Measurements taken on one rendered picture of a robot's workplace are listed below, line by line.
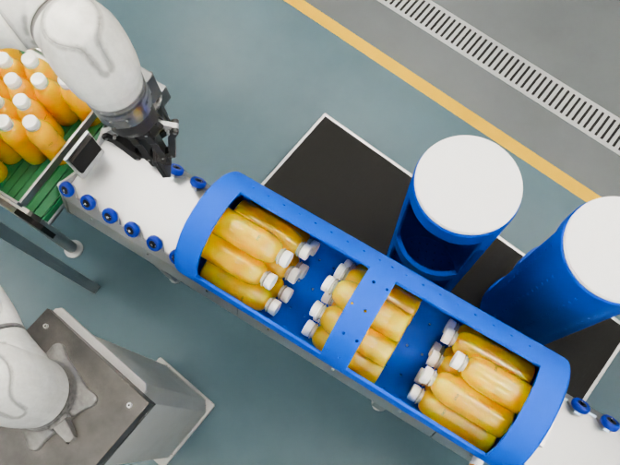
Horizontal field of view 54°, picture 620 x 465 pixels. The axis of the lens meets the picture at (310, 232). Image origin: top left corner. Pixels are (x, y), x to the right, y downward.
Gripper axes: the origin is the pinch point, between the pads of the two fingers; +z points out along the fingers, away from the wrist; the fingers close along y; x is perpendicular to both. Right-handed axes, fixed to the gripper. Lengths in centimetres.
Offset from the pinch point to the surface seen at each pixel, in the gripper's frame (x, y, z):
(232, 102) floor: 101, -10, 147
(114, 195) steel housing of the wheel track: 18, -29, 55
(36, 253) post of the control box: 15, -68, 90
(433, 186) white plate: 10, 57, 46
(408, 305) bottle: -22, 47, 35
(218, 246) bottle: -6.0, 4.0, 33.5
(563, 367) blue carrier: -38, 77, 31
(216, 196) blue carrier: 3.1, 5.2, 25.2
